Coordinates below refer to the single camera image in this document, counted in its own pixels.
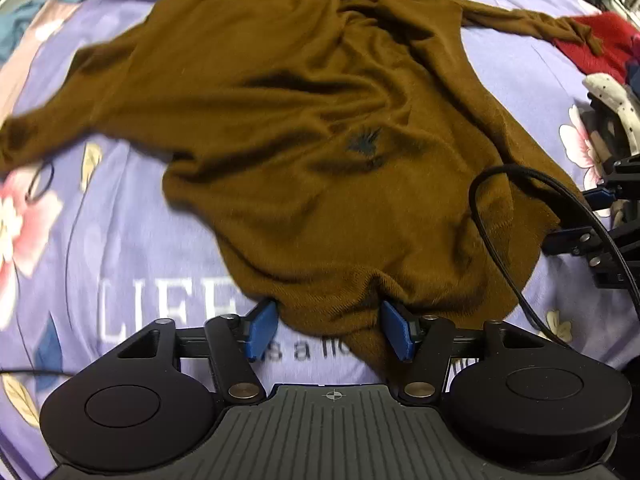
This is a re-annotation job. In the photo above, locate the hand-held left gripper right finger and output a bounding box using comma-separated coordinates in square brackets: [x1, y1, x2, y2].
[379, 300, 536, 406]

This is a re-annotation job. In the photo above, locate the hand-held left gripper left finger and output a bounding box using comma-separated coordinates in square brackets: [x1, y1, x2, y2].
[117, 299, 279, 405]

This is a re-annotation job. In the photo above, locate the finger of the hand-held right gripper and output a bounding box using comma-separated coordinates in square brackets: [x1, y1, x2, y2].
[582, 94, 640, 208]
[542, 227, 640, 289]

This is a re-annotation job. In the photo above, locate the brown knit sweater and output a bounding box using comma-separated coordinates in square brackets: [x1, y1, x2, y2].
[0, 0, 608, 386]

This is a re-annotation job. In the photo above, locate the white polka dot cloth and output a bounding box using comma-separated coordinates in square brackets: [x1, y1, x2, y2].
[585, 72, 640, 157]

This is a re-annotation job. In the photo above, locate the red knit cloth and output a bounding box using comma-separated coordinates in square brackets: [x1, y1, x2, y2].
[554, 11, 640, 77]

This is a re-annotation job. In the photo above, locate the purple floral bedsheet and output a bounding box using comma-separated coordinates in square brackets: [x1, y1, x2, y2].
[0, 0, 640, 480]

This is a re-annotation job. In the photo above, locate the teal blanket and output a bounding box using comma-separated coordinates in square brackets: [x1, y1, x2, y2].
[0, 0, 38, 58]

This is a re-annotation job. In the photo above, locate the black braided cable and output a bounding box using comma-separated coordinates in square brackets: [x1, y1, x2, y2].
[469, 164, 640, 348]

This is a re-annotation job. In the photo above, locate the black hair tie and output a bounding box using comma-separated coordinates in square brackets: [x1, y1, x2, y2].
[25, 161, 56, 204]

